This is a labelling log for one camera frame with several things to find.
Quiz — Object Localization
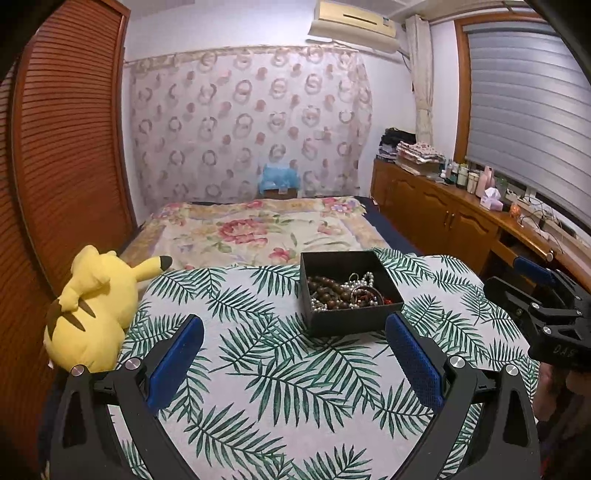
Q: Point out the white pearl necklace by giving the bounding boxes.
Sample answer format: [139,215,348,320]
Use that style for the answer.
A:
[311,272,376,313]

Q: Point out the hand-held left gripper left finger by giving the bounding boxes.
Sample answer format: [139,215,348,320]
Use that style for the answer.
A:
[48,315,205,480]

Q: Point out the yellow plush toy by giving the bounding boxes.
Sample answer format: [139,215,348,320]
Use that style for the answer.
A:
[43,244,173,374]

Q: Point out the ring print curtain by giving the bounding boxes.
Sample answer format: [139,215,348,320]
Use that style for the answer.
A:
[128,45,373,211]

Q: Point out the pink tissue box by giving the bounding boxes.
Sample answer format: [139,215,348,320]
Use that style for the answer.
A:
[479,186,504,211]

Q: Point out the long wooden cabinet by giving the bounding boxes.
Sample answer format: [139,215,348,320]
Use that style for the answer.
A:
[370,158,591,297]

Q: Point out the wooden window frame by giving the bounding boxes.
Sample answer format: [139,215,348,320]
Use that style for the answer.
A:
[454,18,591,241]

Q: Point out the wooden louvered wardrobe door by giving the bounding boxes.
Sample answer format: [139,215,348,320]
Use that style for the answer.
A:
[0,0,138,372]

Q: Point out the group of cosmetic bottles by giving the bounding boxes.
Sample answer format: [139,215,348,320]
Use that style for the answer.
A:
[438,157,498,195]

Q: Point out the cream lace curtain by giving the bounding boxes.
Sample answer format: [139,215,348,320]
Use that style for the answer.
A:
[405,14,435,145]

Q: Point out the green leaf print cloth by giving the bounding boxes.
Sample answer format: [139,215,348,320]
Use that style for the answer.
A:
[108,247,542,480]

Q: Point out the stack of dark folded clothes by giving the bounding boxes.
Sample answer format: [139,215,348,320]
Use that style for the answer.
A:
[379,128,417,162]

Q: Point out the stack of patterned folded cloths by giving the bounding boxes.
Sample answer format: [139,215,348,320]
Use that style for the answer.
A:
[396,140,445,176]

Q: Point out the grey window blind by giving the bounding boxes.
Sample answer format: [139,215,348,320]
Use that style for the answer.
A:
[466,20,591,219]

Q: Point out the person's right forearm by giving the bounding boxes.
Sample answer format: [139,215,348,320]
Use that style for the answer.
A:
[542,388,591,480]

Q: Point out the brown wooden bead necklace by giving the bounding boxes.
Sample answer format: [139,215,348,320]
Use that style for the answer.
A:
[307,275,371,311]

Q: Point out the floral blanket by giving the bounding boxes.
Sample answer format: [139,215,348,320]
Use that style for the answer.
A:
[119,196,394,271]

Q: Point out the black jewelry box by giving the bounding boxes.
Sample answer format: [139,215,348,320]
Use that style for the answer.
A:
[298,250,405,337]

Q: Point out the dark blue bed sheet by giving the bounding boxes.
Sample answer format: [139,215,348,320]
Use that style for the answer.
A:
[359,196,422,256]

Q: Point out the tangle of cables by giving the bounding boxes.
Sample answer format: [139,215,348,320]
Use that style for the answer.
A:
[517,198,579,241]

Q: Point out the wall air conditioner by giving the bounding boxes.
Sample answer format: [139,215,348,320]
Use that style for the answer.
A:
[308,0,400,53]

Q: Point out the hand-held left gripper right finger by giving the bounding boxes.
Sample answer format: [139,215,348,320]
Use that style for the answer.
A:
[385,311,541,480]

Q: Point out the blue plush toy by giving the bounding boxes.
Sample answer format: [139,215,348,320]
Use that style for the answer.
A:
[257,161,300,197]

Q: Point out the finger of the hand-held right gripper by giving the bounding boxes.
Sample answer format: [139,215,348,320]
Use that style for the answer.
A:
[513,256,591,309]
[483,275,583,334]

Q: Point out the person's right hand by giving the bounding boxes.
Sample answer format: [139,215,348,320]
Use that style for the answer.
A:
[534,364,570,418]

